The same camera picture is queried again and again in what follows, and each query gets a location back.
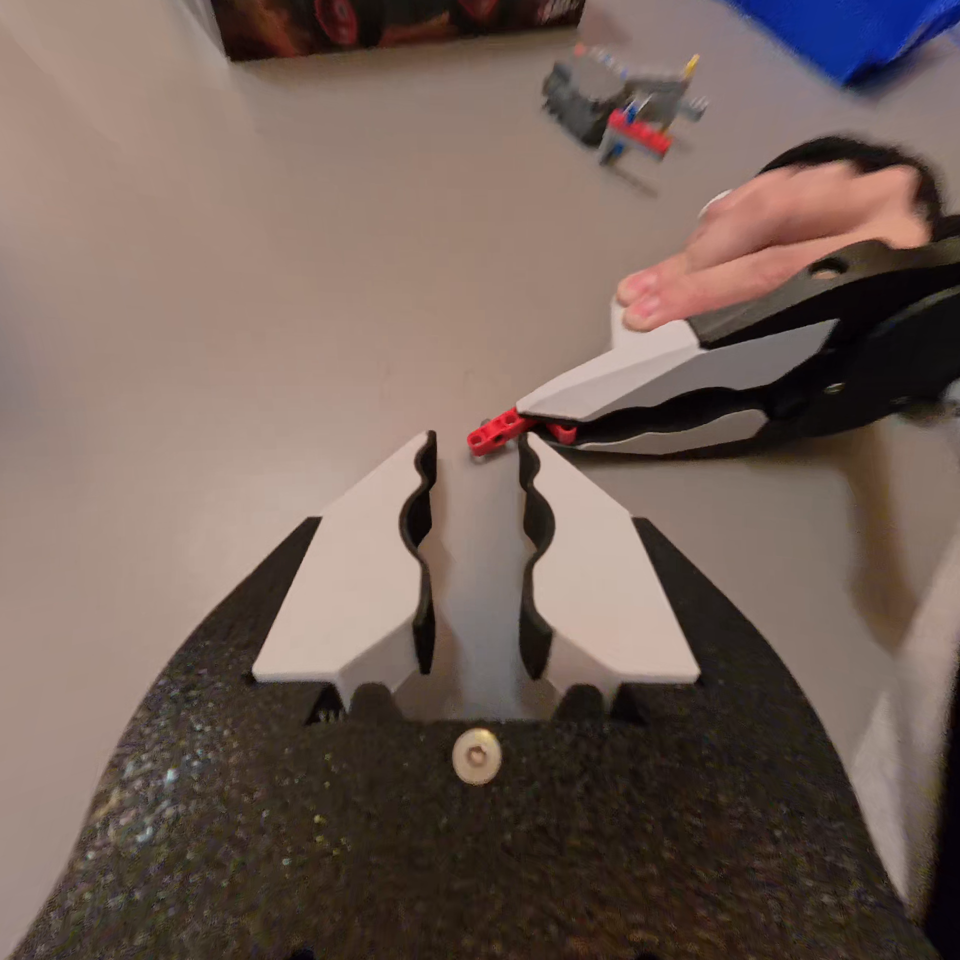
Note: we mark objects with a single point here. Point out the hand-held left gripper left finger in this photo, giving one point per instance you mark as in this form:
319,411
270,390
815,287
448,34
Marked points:
345,592

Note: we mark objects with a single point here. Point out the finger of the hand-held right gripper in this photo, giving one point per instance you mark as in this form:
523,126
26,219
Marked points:
690,435
675,367

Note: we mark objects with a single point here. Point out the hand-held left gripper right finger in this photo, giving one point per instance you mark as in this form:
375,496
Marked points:
600,592

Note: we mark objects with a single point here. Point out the red angled lego beam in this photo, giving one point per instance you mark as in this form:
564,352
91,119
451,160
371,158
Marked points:
499,433

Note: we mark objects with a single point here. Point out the grey lego assembly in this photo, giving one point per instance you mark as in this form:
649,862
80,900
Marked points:
600,97

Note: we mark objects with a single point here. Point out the black lego set box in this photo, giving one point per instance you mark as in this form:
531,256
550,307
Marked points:
390,26

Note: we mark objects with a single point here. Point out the person's right hand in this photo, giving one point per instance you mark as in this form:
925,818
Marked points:
787,232

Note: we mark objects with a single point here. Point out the blue plastic bin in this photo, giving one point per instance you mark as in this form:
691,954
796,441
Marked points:
862,37

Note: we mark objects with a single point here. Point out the person's black sweater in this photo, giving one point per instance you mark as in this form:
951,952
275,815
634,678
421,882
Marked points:
949,825

